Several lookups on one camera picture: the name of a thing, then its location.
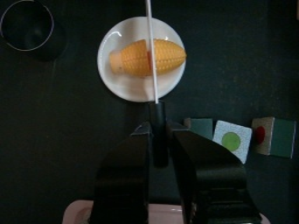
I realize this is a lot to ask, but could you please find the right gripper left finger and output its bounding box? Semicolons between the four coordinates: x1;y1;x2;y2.
91;122;155;224

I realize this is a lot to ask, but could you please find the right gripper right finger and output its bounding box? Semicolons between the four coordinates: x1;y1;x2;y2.
167;122;263;224

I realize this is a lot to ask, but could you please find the white cleaver black handle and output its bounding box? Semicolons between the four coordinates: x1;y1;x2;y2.
145;0;173;170

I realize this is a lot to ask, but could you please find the sushi cube green dot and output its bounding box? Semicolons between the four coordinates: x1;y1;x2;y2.
211;119;254;165

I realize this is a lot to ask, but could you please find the pinkish flat tray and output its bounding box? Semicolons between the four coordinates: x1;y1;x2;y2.
62;199;273;224

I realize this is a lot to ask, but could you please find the dark green sushi cube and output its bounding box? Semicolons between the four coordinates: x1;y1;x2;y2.
182;117;215;141

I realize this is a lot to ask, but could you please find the sushi cube red dot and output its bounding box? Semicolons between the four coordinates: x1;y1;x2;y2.
250;116;298;160

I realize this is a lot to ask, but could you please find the white round plate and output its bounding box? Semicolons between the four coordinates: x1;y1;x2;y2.
96;16;189;103

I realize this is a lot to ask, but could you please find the yellow toy corn cob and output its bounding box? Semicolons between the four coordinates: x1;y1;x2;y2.
109;38;189;79

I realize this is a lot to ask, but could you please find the metal pot with handle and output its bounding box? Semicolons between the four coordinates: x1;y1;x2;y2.
0;0;68;63

